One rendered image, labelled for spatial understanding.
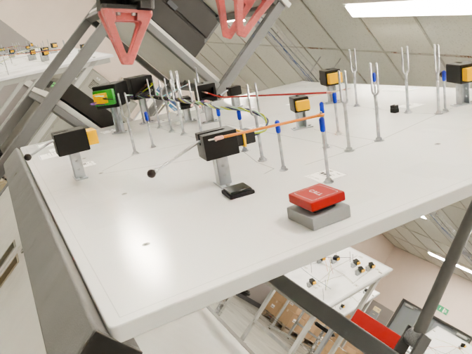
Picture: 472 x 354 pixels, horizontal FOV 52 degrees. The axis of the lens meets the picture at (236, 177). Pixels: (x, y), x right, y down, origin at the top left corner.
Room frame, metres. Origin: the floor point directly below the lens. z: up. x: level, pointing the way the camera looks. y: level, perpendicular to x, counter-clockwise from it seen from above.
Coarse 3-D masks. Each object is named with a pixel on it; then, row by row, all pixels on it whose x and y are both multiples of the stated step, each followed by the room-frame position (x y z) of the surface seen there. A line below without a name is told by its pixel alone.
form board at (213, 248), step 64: (192, 128) 1.30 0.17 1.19; (384, 128) 0.95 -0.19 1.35; (448, 128) 0.87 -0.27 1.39; (64, 192) 0.92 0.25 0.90; (128, 192) 0.85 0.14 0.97; (192, 192) 0.79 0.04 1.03; (256, 192) 0.73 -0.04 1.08; (384, 192) 0.64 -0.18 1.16; (448, 192) 0.60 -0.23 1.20; (128, 256) 0.60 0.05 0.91; (192, 256) 0.57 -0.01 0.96; (256, 256) 0.54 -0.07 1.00; (320, 256) 0.54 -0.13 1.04; (128, 320) 0.47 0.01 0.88
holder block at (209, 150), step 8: (216, 128) 0.78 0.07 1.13; (224, 128) 0.77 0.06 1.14; (232, 128) 0.76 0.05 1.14; (200, 136) 0.75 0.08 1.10; (208, 136) 0.74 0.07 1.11; (232, 136) 0.75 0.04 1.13; (200, 144) 0.77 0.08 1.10; (208, 144) 0.75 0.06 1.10; (216, 144) 0.75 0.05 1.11; (224, 144) 0.75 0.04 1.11; (232, 144) 0.76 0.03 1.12; (200, 152) 0.77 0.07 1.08; (208, 152) 0.75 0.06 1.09; (216, 152) 0.75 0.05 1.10; (224, 152) 0.76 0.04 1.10; (232, 152) 0.76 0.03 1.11; (208, 160) 0.75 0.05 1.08
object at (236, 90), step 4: (228, 88) 1.49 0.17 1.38; (232, 88) 1.48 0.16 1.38; (236, 88) 1.49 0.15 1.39; (240, 88) 1.49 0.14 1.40; (224, 92) 1.49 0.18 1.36; (228, 92) 1.50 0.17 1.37; (232, 92) 1.49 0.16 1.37; (236, 92) 1.49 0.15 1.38; (240, 92) 1.50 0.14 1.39; (232, 100) 1.51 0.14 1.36; (236, 100) 1.50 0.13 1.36; (232, 104) 1.52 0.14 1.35; (236, 104) 1.51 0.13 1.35
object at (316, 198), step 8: (320, 184) 0.61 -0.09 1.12; (296, 192) 0.60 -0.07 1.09; (304, 192) 0.59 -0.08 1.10; (312, 192) 0.59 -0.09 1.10; (320, 192) 0.58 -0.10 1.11; (328, 192) 0.58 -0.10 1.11; (336, 192) 0.57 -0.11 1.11; (344, 192) 0.58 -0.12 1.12; (296, 200) 0.59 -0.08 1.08; (304, 200) 0.57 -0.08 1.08; (312, 200) 0.57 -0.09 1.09; (320, 200) 0.56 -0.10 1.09; (328, 200) 0.57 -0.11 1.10; (336, 200) 0.57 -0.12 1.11; (304, 208) 0.58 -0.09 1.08; (312, 208) 0.56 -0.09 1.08; (320, 208) 0.57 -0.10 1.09
